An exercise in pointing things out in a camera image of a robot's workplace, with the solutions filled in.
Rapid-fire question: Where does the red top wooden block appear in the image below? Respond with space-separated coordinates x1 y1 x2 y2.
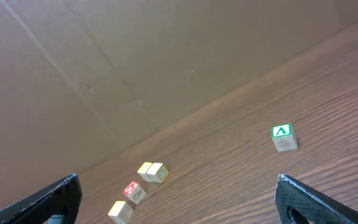
123 181 146 205

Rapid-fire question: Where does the brown cardboard backdrop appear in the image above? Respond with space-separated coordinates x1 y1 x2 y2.
0 0 358 209

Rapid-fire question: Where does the green letter wooden block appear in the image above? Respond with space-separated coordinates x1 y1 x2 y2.
271 123 298 152

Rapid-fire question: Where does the yellow top wooden block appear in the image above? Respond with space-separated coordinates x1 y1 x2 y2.
146 162 169 183

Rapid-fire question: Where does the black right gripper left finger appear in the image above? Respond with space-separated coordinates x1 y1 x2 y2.
0 174 82 224

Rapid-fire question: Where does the pale yellow wooden block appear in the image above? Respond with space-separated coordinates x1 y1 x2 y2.
108 200 134 224

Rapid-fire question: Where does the plain cream wooden block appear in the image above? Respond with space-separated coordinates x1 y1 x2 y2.
137 162 152 182

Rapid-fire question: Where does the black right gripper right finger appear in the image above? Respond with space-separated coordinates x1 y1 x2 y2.
275 174 358 224

